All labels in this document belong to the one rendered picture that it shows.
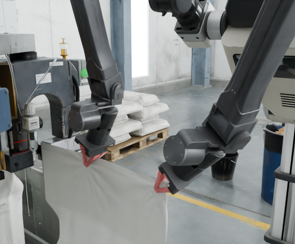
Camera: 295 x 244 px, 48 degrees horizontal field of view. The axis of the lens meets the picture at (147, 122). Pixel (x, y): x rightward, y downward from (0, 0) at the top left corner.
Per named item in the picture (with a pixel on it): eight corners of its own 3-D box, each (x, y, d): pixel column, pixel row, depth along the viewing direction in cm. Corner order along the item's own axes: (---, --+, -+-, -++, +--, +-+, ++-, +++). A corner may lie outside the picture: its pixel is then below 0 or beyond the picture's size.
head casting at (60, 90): (82, 134, 121) (77, 50, 113) (20, 152, 102) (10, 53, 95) (34, 121, 139) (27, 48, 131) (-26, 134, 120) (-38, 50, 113)
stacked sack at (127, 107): (146, 111, 418) (146, 100, 414) (108, 122, 367) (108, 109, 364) (121, 107, 443) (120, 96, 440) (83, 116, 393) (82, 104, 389)
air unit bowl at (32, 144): (40, 149, 101) (38, 130, 100) (31, 152, 99) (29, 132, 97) (34, 147, 103) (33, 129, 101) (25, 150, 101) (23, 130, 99)
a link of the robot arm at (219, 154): (233, 154, 66) (221, 130, 69) (211, 154, 62) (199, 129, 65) (210, 171, 71) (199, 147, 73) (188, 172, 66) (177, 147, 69)
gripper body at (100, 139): (72, 141, 89) (80, 119, 86) (99, 132, 97) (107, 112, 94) (88, 156, 87) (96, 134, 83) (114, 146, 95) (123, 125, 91)
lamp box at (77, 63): (89, 84, 120) (88, 59, 117) (79, 86, 116) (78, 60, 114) (75, 83, 124) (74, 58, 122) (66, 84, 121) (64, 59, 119)
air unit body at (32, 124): (45, 152, 102) (41, 102, 98) (31, 156, 99) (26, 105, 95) (36, 149, 105) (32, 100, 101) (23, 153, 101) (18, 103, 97)
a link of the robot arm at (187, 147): (255, 135, 62) (228, 105, 67) (216, 133, 54) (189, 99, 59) (217, 177, 68) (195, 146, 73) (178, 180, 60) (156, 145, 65)
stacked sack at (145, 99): (162, 104, 463) (162, 93, 459) (142, 109, 430) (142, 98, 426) (126, 98, 503) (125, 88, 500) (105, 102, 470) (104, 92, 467)
